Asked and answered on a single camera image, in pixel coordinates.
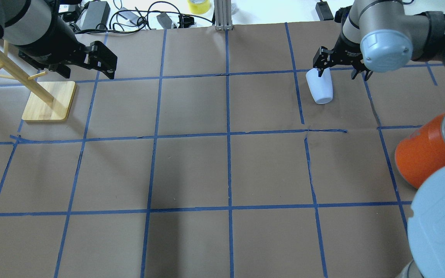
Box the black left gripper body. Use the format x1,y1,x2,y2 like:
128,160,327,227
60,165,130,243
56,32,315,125
16,15,92,78

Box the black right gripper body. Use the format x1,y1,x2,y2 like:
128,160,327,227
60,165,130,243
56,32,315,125
325,33,366,70

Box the pale blue cup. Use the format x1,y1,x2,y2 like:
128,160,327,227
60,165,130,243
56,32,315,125
306,68,333,105

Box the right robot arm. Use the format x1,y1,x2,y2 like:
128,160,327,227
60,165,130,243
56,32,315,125
306,0,445,278

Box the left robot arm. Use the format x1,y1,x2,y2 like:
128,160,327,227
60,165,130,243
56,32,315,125
0,0,118,79

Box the black power brick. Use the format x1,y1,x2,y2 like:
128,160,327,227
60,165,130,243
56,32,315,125
80,0,110,30

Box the small black adapter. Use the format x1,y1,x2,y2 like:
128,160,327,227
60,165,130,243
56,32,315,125
315,0,334,21

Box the wooden mug tree stand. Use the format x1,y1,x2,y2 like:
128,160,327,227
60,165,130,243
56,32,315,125
0,40,76,122

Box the orange can with silver lid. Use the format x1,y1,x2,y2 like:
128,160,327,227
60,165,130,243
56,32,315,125
394,113,445,189

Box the yellow tape roll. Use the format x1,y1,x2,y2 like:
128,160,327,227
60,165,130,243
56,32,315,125
187,0,211,15

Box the tangled black cables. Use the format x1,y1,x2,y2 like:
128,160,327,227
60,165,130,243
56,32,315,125
109,1,215,34

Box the aluminium frame post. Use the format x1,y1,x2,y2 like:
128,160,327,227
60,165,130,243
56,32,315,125
214,0,233,31

